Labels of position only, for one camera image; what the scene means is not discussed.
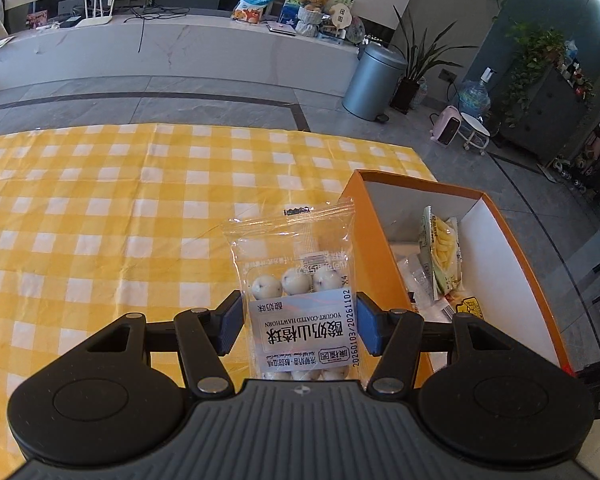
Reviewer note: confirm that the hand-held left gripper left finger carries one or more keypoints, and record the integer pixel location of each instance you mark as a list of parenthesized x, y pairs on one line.
[(230, 322)]

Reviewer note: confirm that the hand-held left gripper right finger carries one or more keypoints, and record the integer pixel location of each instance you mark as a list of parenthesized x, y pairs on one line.
[(367, 325)]

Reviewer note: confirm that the clear yogurt ball packet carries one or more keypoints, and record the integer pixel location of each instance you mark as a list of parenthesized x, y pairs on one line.
[(300, 330)]

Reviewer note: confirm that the white green long packet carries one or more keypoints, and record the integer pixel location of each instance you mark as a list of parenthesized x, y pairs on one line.
[(420, 280)]

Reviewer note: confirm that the clear waffle packet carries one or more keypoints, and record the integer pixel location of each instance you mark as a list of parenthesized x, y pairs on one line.
[(467, 305)]

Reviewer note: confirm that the green corn snack packet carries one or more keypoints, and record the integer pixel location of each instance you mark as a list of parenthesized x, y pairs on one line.
[(445, 250)]

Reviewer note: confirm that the orange cardboard box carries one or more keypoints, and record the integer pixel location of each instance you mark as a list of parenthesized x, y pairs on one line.
[(510, 280)]

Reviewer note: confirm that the yellow checked tablecloth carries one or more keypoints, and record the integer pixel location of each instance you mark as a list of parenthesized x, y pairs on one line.
[(80, 210)]

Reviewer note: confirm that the pink small heater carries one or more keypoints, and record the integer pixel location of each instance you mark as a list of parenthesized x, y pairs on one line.
[(447, 127)]

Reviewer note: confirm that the white round stool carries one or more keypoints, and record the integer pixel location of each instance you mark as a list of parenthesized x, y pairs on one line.
[(475, 125)]

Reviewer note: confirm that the long leaved potted plant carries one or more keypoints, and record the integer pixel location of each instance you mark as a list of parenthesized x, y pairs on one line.
[(405, 95)]

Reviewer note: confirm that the grey metal trash can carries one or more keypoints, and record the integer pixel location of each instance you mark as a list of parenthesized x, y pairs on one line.
[(372, 82)]

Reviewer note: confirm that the blue water bottle with pump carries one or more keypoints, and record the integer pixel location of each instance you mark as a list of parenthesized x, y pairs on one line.
[(475, 100)]

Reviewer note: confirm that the white marble bench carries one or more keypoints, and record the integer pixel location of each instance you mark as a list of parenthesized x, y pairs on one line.
[(205, 55)]

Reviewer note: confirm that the dark cabinet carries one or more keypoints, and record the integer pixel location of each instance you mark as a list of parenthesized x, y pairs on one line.
[(550, 115)]

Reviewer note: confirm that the decorated round plate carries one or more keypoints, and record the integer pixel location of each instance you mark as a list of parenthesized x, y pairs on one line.
[(356, 30)]

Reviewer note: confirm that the closed white laptop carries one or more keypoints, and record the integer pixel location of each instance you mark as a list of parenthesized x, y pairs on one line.
[(282, 28)]

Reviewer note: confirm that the teddy bear in grey wrap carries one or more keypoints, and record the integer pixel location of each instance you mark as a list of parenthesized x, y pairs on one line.
[(312, 20)]

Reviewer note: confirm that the round paper fan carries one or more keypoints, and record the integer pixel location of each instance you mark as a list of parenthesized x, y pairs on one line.
[(341, 15)]

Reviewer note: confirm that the blue box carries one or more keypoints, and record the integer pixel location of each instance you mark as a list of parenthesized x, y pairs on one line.
[(289, 14)]

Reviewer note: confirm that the blue snack bag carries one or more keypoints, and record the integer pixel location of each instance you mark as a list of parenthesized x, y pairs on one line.
[(252, 2)]

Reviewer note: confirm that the trailing ivy plant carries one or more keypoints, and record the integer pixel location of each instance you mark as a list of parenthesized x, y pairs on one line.
[(535, 50)]

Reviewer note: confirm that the green picture board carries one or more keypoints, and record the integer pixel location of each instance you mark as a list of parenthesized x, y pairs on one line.
[(340, 2)]

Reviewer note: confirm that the white router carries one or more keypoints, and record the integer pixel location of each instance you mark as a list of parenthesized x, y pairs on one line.
[(95, 21)]

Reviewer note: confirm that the black set-top box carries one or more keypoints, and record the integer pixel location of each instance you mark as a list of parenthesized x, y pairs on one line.
[(62, 22)]

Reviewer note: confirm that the wall socket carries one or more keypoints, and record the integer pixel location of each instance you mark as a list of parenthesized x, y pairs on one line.
[(449, 76)]

